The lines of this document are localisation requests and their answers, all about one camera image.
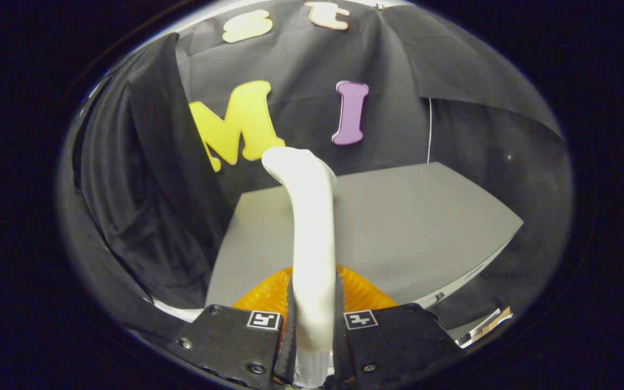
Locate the black backdrop cloth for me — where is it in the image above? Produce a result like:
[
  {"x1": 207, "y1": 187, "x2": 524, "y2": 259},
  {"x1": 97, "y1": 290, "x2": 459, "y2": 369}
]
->
[{"x1": 57, "y1": 0, "x2": 573, "y2": 347}]

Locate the white shirt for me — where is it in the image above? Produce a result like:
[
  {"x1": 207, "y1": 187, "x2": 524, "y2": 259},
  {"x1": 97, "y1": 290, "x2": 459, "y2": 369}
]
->
[{"x1": 149, "y1": 298, "x2": 207, "y2": 324}]

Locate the black suit jacket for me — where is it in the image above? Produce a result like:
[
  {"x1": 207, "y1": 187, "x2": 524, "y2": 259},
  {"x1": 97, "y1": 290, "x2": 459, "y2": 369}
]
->
[{"x1": 74, "y1": 32, "x2": 231, "y2": 309}]

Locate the white garment steamer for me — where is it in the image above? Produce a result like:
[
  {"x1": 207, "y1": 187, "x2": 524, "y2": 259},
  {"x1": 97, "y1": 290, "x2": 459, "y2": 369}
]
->
[{"x1": 262, "y1": 146, "x2": 340, "y2": 355}]

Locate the ribbed steamer hose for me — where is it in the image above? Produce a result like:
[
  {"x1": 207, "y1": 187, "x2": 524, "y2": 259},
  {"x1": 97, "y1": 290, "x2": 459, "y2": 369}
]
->
[{"x1": 296, "y1": 349, "x2": 328, "y2": 388}]

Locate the grey cabinet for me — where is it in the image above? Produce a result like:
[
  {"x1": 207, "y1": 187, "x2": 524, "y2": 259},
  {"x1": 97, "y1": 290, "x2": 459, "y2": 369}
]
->
[{"x1": 205, "y1": 161, "x2": 524, "y2": 331}]

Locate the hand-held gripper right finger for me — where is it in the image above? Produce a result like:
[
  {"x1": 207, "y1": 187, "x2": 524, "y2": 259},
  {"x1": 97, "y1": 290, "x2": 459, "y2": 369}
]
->
[{"x1": 334, "y1": 264, "x2": 462, "y2": 390}]

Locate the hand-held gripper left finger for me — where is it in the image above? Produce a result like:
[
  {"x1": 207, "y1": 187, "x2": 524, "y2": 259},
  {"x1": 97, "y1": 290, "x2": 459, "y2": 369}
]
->
[{"x1": 168, "y1": 265, "x2": 297, "y2": 390}]

